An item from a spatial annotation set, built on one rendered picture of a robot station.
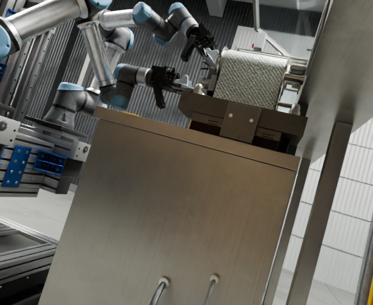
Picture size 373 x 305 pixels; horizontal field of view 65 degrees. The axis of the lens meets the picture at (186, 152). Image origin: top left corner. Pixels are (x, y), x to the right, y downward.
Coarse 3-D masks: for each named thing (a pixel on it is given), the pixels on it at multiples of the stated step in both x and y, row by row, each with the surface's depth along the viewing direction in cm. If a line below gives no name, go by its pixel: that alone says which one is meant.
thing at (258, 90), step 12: (228, 72) 115; (240, 72) 114; (228, 84) 114; (240, 84) 113; (252, 84) 112; (264, 84) 111; (276, 84) 110; (216, 96) 115; (228, 96) 114; (240, 96) 112; (252, 96) 111; (264, 96) 110; (276, 96) 109
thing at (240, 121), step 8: (232, 104) 90; (240, 104) 90; (232, 112) 90; (240, 112) 89; (248, 112) 89; (256, 112) 88; (224, 120) 90; (232, 120) 90; (240, 120) 89; (248, 120) 88; (256, 120) 88; (224, 128) 90; (232, 128) 89; (240, 128) 88; (248, 128) 88; (224, 136) 89; (232, 136) 89; (240, 136) 88; (248, 136) 88
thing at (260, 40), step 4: (260, 32) 175; (260, 36) 175; (264, 36) 174; (256, 40) 175; (260, 40) 174; (264, 40) 174; (252, 44) 177; (256, 44) 174; (260, 44) 174; (264, 44) 179; (256, 48) 175; (260, 48) 174
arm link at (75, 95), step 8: (64, 88) 147; (72, 88) 148; (80, 88) 151; (56, 96) 148; (64, 96) 147; (72, 96) 148; (80, 96) 152; (64, 104) 147; (72, 104) 149; (80, 104) 153
